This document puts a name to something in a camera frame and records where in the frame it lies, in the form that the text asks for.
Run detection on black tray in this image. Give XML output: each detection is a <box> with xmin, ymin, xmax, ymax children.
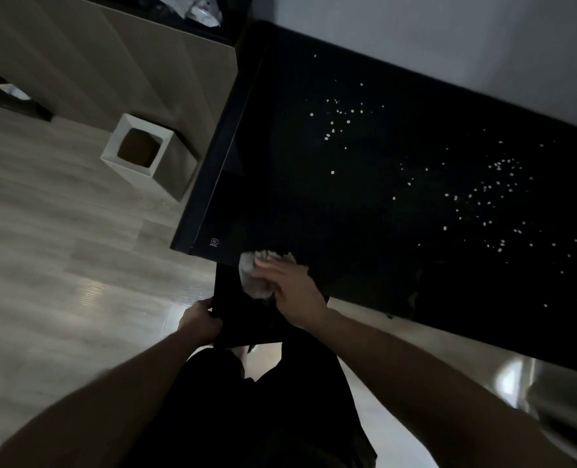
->
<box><xmin>211</xmin><ymin>262</ymin><xmax>331</xmax><ymax>350</ymax></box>

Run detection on person's right forearm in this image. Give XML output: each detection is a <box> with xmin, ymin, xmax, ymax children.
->
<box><xmin>315</xmin><ymin>309</ymin><xmax>577</xmax><ymax>468</ymax></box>

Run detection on black floor appliance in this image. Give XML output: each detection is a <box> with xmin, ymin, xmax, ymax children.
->
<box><xmin>0</xmin><ymin>60</ymin><xmax>54</xmax><ymax>124</ymax></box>

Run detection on white plastic bag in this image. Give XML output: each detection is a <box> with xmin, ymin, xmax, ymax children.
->
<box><xmin>183</xmin><ymin>0</ymin><xmax>224</xmax><ymax>29</ymax></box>

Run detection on person's right hand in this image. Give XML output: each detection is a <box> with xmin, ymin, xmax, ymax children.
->
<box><xmin>253</xmin><ymin>253</ymin><xmax>331</xmax><ymax>332</ymax></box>

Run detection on person's left forearm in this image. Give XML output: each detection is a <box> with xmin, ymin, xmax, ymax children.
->
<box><xmin>0</xmin><ymin>331</ymin><xmax>212</xmax><ymax>468</ymax></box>

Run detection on white square waste bin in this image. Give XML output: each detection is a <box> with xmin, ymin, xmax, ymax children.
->
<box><xmin>100</xmin><ymin>113</ymin><xmax>199</xmax><ymax>203</ymax></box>

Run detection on light wooden cabinet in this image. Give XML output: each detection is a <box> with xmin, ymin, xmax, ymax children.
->
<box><xmin>0</xmin><ymin>0</ymin><xmax>239</xmax><ymax>163</ymax></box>

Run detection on scattered white grains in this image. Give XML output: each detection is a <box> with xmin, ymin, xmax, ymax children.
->
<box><xmin>310</xmin><ymin>53</ymin><xmax>577</xmax><ymax>354</ymax></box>

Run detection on person's black clothing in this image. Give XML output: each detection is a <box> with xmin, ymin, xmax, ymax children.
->
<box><xmin>123</xmin><ymin>331</ymin><xmax>378</xmax><ymax>468</ymax></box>

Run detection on person's left hand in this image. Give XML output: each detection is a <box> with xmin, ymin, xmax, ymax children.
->
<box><xmin>177</xmin><ymin>298</ymin><xmax>224</xmax><ymax>347</ymax></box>

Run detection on grey cleaning cloth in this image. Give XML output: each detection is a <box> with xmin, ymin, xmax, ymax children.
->
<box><xmin>239</xmin><ymin>249</ymin><xmax>297</xmax><ymax>301</ymax></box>

